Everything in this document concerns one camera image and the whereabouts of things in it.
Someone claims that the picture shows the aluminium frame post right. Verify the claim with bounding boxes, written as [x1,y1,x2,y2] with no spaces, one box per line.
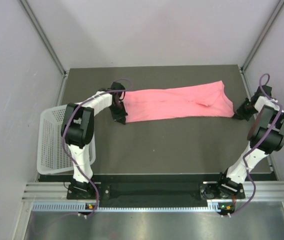
[239,0,284,75]

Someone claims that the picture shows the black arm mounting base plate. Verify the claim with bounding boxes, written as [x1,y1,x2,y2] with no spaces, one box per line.
[66,173,245,208]

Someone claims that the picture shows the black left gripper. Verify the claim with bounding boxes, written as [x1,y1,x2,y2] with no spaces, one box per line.
[108,100,128,125]

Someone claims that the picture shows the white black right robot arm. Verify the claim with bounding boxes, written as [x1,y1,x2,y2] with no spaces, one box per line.
[215,84,284,198]

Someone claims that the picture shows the pink t shirt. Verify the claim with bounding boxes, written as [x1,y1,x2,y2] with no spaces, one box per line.
[124,81,234,123]

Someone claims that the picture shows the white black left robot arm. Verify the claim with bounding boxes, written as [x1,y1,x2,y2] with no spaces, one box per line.
[60,81,128,200]

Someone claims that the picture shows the aluminium frame post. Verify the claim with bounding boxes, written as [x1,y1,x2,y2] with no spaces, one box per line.
[239,0,284,75]
[17,0,67,77]

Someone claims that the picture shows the white perforated plastic basket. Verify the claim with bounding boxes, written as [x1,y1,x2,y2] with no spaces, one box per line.
[37,103,97,178]

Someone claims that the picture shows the grey slotted cable duct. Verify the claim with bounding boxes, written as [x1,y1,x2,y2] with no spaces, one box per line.
[31,202,231,213]

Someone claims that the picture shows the aluminium frame post left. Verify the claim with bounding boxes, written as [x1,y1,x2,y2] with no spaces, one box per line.
[17,0,67,77]

